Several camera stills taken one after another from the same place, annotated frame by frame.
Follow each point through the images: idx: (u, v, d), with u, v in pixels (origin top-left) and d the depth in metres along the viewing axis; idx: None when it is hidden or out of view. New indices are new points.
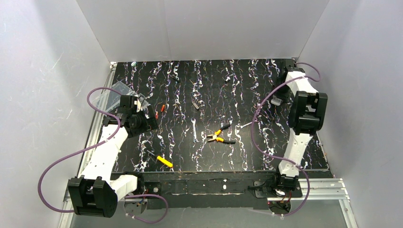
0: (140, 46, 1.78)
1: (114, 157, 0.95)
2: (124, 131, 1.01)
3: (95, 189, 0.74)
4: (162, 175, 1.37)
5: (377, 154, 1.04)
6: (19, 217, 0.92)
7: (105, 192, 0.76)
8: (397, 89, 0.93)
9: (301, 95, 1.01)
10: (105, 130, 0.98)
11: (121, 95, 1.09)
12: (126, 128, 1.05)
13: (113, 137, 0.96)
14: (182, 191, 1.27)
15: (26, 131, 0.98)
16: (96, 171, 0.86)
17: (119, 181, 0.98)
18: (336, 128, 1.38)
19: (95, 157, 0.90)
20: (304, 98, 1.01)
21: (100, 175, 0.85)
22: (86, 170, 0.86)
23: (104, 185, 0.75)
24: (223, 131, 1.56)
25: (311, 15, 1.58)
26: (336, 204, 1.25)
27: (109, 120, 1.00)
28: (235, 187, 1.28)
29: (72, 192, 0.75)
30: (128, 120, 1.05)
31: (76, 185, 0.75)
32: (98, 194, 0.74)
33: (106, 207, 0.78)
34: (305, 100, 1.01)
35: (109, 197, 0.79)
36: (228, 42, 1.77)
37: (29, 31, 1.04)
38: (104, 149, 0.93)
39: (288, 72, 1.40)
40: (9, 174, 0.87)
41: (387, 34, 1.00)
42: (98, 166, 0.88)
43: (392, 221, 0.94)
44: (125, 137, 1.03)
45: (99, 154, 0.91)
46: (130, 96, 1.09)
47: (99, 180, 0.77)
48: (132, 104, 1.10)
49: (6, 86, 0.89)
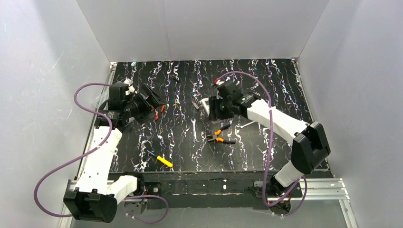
0: (140, 46, 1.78)
1: (109, 165, 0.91)
2: (118, 132, 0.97)
3: (90, 203, 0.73)
4: (162, 175, 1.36)
5: (377, 154, 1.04)
6: (20, 217, 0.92)
7: (102, 203, 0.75)
8: (397, 89, 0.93)
9: (300, 142, 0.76)
10: (97, 132, 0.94)
11: (111, 87, 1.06)
12: (119, 126, 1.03)
13: (106, 142, 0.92)
14: (182, 191, 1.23)
15: (26, 131, 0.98)
16: (91, 183, 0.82)
17: (119, 182, 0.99)
18: (336, 128, 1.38)
19: (88, 166, 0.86)
20: (305, 143, 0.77)
21: (94, 186, 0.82)
22: (81, 182, 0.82)
23: (100, 198, 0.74)
24: (223, 131, 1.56)
25: (311, 15, 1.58)
26: (335, 204, 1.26)
27: (100, 121, 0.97)
28: (235, 187, 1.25)
29: (70, 204, 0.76)
30: (121, 118, 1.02)
31: (72, 197, 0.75)
32: (95, 206, 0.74)
33: (104, 216, 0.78)
34: (308, 143, 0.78)
35: (107, 206, 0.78)
36: (228, 42, 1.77)
37: (28, 31, 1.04)
38: (97, 156, 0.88)
39: (250, 110, 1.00)
40: (9, 174, 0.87)
41: (388, 34, 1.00)
42: (92, 176, 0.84)
43: (392, 221, 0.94)
44: (119, 138, 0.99)
45: (92, 163, 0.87)
46: (119, 88, 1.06)
47: (93, 194, 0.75)
48: (123, 95, 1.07)
49: (6, 86, 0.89)
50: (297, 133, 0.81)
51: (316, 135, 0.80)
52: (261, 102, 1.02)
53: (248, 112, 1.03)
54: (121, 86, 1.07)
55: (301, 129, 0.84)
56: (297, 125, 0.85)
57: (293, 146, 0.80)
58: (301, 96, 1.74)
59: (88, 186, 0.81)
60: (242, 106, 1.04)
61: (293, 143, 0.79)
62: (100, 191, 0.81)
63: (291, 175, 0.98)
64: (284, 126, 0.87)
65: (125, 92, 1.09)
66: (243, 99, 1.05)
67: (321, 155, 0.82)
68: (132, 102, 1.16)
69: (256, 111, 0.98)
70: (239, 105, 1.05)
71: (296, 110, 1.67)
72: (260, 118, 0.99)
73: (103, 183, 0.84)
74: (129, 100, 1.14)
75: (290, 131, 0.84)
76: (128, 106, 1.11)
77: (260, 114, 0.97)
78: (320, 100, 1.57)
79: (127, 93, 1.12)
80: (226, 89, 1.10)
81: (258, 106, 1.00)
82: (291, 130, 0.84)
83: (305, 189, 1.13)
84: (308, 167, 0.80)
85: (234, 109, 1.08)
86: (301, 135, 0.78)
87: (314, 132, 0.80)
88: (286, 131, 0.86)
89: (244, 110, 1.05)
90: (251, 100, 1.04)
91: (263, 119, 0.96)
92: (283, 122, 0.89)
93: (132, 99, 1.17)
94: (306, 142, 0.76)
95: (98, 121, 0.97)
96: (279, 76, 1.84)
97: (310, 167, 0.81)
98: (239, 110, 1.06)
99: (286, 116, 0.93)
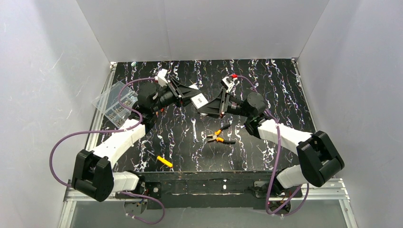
0: (140, 47, 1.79)
1: (123, 149, 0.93)
2: (143, 128, 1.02)
3: (97, 166, 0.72)
4: (162, 175, 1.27)
5: (377, 153, 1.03)
6: (20, 217, 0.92)
7: (106, 173, 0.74)
8: (397, 89, 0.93)
9: (304, 150, 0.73)
10: (128, 122, 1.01)
11: (139, 94, 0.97)
12: (146, 128, 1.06)
13: (132, 130, 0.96)
14: (182, 192, 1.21)
15: (26, 131, 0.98)
16: (105, 152, 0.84)
17: (121, 174, 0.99)
18: (336, 128, 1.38)
19: (110, 140, 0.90)
20: (310, 149, 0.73)
21: (107, 155, 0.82)
22: (98, 148, 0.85)
23: (107, 166, 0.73)
24: (223, 131, 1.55)
25: (311, 16, 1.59)
26: (336, 204, 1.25)
27: (133, 116, 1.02)
28: (235, 187, 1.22)
29: (78, 163, 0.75)
30: (150, 122, 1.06)
31: (84, 156, 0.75)
32: (99, 173, 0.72)
33: (99, 188, 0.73)
34: (314, 151, 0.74)
35: (106, 182, 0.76)
36: (228, 41, 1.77)
37: (29, 32, 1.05)
38: (119, 137, 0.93)
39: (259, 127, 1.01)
40: (8, 174, 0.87)
41: (388, 34, 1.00)
42: (109, 147, 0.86)
43: (393, 221, 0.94)
44: (141, 134, 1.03)
45: (112, 139, 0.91)
46: (148, 97, 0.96)
47: (103, 159, 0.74)
48: (151, 100, 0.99)
49: (7, 86, 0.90)
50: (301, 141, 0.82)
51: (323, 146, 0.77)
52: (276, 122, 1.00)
53: (259, 131, 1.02)
54: (149, 95, 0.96)
55: (305, 138, 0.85)
56: (301, 135, 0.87)
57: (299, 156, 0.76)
58: (301, 96, 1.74)
59: (103, 153, 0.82)
60: (256, 130, 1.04)
61: (299, 152, 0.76)
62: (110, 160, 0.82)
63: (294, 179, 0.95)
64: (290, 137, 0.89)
65: (153, 97, 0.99)
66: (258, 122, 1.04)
67: (335, 167, 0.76)
68: (162, 98, 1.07)
69: (266, 129, 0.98)
70: (252, 128, 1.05)
71: (296, 110, 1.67)
72: (271, 136, 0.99)
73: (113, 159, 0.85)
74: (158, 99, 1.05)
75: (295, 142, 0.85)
76: (157, 106, 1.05)
77: (269, 131, 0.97)
78: (320, 101, 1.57)
79: (156, 96, 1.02)
80: (253, 109, 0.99)
81: (268, 124, 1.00)
82: (295, 139, 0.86)
83: (307, 189, 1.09)
84: (319, 177, 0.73)
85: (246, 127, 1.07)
86: (306, 143, 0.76)
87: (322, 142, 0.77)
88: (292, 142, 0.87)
89: (256, 133, 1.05)
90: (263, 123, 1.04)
91: (272, 134, 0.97)
92: (288, 134, 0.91)
93: (161, 96, 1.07)
94: (310, 148, 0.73)
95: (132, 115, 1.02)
96: (279, 76, 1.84)
97: (324, 179, 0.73)
98: (252, 131, 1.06)
99: (290, 128, 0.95)
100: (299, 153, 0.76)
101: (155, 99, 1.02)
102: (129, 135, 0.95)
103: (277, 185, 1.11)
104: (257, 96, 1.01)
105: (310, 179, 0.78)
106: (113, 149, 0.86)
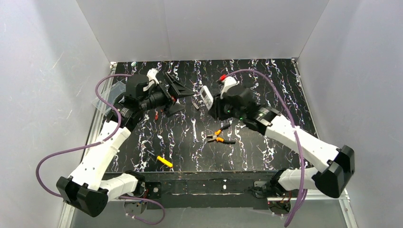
0: (140, 47, 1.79)
1: (108, 162, 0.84)
2: (126, 131, 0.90)
3: (78, 195, 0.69)
4: (162, 175, 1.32)
5: (377, 153, 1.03)
6: (21, 216, 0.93)
7: (91, 198, 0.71)
8: (397, 89, 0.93)
9: (335, 173, 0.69)
10: (105, 126, 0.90)
11: (127, 83, 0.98)
12: (130, 125, 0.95)
13: (110, 139, 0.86)
14: (182, 191, 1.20)
15: (26, 131, 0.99)
16: (84, 176, 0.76)
17: (119, 180, 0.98)
18: (336, 128, 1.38)
19: (88, 158, 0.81)
20: (340, 172, 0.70)
21: (86, 181, 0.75)
22: (76, 173, 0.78)
23: (88, 194, 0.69)
24: (223, 131, 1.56)
25: (311, 16, 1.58)
26: (335, 204, 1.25)
27: (112, 116, 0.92)
28: (235, 187, 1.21)
29: (61, 191, 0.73)
30: (133, 118, 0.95)
31: (63, 185, 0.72)
32: (82, 202, 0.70)
33: (91, 210, 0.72)
34: (342, 173, 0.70)
35: (96, 202, 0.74)
36: (228, 41, 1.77)
37: (29, 31, 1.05)
38: (97, 152, 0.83)
39: (269, 127, 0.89)
40: (9, 174, 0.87)
41: (387, 34, 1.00)
42: (88, 170, 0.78)
43: (393, 221, 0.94)
44: (126, 137, 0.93)
45: (91, 156, 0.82)
46: (137, 85, 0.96)
47: (83, 187, 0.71)
48: (140, 92, 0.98)
49: (7, 86, 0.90)
50: (331, 162, 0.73)
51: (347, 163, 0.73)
52: (282, 119, 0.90)
53: (267, 131, 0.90)
54: (139, 82, 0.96)
55: (333, 155, 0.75)
56: (328, 151, 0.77)
57: (322, 174, 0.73)
58: (301, 96, 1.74)
59: (81, 179, 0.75)
60: (260, 123, 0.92)
61: (326, 172, 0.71)
62: (92, 186, 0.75)
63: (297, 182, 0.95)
64: (313, 151, 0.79)
65: (143, 89, 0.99)
66: (260, 115, 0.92)
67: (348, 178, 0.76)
68: (152, 95, 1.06)
69: (277, 130, 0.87)
70: (255, 121, 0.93)
71: (296, 110, 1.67)
72: (283, 139, 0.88)
73: (96, 180, 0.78)
74: (147, 95, 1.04)
75: (321, 159, 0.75)
76: (145, 103, 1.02)
77: (283, 135, 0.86)
78: (319, 100, 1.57)
79: (145, 89, 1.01)
80: (241, 99, 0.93)
81: (279, 124, 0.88)
82: (322, 157, 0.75)
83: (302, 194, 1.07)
84: (336, 193, 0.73)
85: (249, 126, 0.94)
86: (335, 164, 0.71)
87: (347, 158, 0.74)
88: (317, 158, 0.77)
89: (262, 127, 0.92)
90: (269, 116, 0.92)
91: (288, 140, 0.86)
92: (311, 146, 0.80)
93: (150, 93, 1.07)
94: (341, 170, 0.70)
95: (110, 114, 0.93)
96: (279, 76, 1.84)
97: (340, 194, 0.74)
98: (256, 127, 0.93)
99: (312, 137, 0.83)
100: (326, 173, 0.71)
101: (144, 93, 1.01)
102: (108, 147, 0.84)
103: (279, 188, 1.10)
104: (239, 88, 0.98)
105: (324, 192, 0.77)
106: (92, 172, 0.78)
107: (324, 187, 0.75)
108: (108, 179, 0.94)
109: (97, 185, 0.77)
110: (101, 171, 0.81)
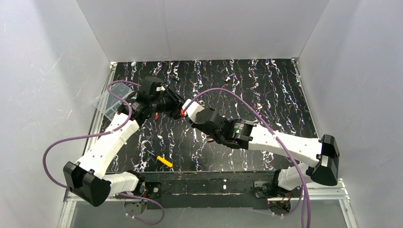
0: (139, 47, 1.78)
1: (114, 152, 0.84)
2: (135, 124, 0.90)
3: (84, 180, 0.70)
4: (162, 175, 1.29)
5: (377, 153, 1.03)
6: (20, 217, 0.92)
7: (95, 185, 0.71)
8: (397, 89, 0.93)
9: (328, 166, 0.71)
10: (117, 118, 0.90)
11: (143, 80, 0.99)
12: (139, 119, 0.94)
13: (120, 130, 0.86)
14: (182, 191, 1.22)
15: (26, 131, 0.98)
16: (91, 164, 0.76)
17: (120, 176, 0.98)
18: (337, 128, 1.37)
19: (96, 147, 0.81)
20: (330, 163, 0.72)
21: (93, 168, 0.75)
22: (83, 159, 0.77)
23: (94, 180, 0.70)
24: None
25: (311, 16, 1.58)
26: (335, 204, 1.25)
27: (123, 108, 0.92)
28: (235, 187, 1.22)
29: (66, 175, 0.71)
30: (143, 113, 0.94)
31: (70, 169, 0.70)
32: (87, 187, 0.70)
33: (93, 197, 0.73)
34: (333, 163, 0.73)
35: (99, 190, 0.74)
36: (228, 41, 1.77)
37: (29, 31, 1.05)
38: (106, 141, 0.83)
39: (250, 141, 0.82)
40: (9, 174, 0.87)
41: (387, 34, 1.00)
42: (95, 157, 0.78)
43: (393, 222, 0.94)
44: (134, 130, 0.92)
45: (100, 144, 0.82)
46: (152, 82, 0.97)
47: (89, 174, 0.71)
48: (153, 90, 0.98)
49: (7, 86, 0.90)
50: (319, 156, 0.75)
51: (332, 151, 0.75)
52: (259, 129, 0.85)
53: (250, 145, 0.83)
54: (154, 80, 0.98)
55: (319, 148, 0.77)
56: (313, 146, 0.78)
57: (315, 170, 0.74)
58: (301, 96, 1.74)
59: (89, 166, 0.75)
60: (240, 140, 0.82)
61: (319, 167, 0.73)
62: (97, 173, 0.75)
63: (294, 181, 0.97)
64: (300, 150, 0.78)
65: (156, 88, 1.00)
66: (237, 132, 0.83)
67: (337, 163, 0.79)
68: (162, 99, 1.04)
69: (260, 142, 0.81)
70: (235, 139, 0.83)
71: (296, 110, 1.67)
72: (266, 148, 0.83)
73: (102, 168, 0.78)
74: (158, 96, 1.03)
75: (310, 156, 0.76)
76: (155, 103, 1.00)
77: (266, 144, 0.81)
78: (319, 100, 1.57)
79: (158, 89, 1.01)
80: (212, 123, 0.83)
81: (258, 134, 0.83)
82: (311, 154, 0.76)
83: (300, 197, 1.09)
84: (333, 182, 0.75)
85: (229, 145, 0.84)
86: (325, 157, 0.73)
87: (330, 147, 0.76)
88: (305, 156, 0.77)
89: (243, 142, 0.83)
90: (245, 130, 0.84)
91: (272, 148, 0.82)
92: (296, 147, 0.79)
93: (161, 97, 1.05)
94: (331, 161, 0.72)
95: (121, 107, 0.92)
96: (279, 76, 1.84)
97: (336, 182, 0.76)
98: (237, 145, 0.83)
99: (291, 136, 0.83)
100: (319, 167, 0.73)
101: (157, 92, 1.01)
102: (116, 137, 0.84)
103: (280, 188, 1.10)
104: (206, 111, 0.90)
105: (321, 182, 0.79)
106: (99, 160, 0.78)
107: (320, 180, 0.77)
108: (110, 175, 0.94)
109: (102, 172, 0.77)
110: (107, 161, 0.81)
